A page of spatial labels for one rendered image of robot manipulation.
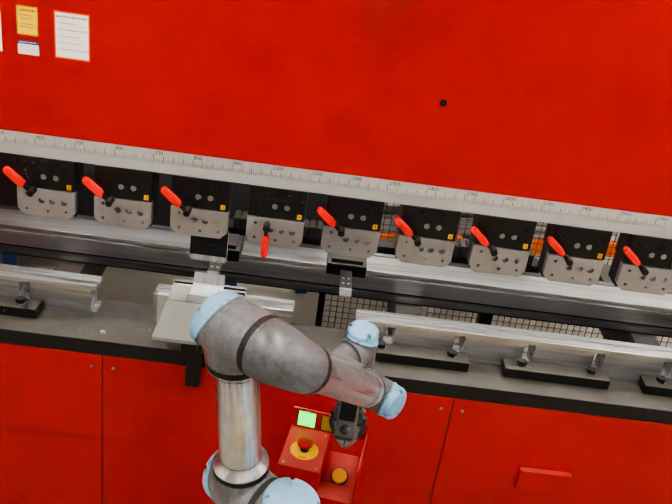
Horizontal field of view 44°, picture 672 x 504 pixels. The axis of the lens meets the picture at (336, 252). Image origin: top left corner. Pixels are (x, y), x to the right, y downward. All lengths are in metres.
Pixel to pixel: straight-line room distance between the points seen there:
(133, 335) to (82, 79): 0.70
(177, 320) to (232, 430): 0.62
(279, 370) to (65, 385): 1.13
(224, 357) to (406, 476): 1.15
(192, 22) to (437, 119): 0.63
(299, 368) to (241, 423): 0.24
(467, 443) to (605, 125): 0.96
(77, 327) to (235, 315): 0.99
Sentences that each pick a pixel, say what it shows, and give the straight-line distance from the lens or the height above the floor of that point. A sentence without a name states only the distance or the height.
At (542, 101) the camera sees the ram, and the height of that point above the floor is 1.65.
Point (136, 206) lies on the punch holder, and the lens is 2.24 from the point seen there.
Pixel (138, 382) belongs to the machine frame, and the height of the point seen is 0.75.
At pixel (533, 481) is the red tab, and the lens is 2.55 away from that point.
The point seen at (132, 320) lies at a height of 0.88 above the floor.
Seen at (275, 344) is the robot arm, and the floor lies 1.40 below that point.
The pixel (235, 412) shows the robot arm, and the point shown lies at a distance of 1.61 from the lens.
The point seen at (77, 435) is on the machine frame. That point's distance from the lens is 2.56.
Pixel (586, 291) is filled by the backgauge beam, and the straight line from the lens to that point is 2.74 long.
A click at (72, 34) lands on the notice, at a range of 2.13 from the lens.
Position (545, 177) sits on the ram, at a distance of 2.18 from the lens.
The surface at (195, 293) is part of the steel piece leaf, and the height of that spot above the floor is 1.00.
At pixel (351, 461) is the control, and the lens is 2.21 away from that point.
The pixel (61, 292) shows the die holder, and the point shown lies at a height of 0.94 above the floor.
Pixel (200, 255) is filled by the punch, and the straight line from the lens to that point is 2.31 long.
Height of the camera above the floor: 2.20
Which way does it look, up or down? 27 degrees down
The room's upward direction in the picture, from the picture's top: 8 degrees clockwise
